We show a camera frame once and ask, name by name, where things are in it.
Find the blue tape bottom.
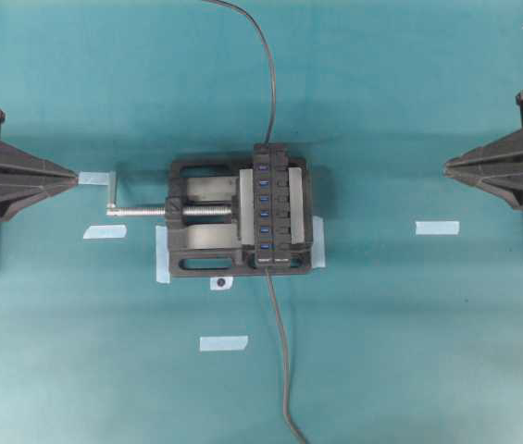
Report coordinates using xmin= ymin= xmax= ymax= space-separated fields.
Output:
xmin=199 ymin=335 xmax=249 ymax=352

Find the black multiport USB hub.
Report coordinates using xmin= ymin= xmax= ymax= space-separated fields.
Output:
xmin=253 ymin=143 xmax=292 ymax=268

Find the silver vise screw handle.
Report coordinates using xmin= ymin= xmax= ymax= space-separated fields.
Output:
xmin=106 ymin=171 xmax=232 ymax=217

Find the blue tape under vise right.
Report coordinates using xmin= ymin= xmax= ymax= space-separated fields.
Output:
xmin=311 ymin=216 xmax=326 ymax=269

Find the grey hub power cable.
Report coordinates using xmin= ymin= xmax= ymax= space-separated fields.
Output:
xmin=264 ymin=266 xmax=309 ymax=444

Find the blue tape under vise left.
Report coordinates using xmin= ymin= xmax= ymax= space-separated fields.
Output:
xmin=155 ymin=226 xmax=170 ymax=284

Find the black bench vise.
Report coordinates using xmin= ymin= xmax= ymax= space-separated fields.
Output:
xmin=165 ymin=154 xmax=313 ymax=278

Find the black USB cable with plug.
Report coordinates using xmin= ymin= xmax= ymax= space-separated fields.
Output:
xmin=205 ymin=0 xmax=277 ymax=145

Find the blue tape left lower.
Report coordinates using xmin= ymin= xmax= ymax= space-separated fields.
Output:
xmin=82 ymin=225 xmax=127 ymax=240

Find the blue tape under vise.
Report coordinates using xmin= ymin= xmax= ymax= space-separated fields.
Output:
xmin=155 ymin=226 xmax=170 ymax=284
xmin=311 ymin=216 xmax=326 ymax=269

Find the blue tape near handle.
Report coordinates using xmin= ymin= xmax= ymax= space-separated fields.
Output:
xmin=78 ymin=171 xmax=109 ymax=186

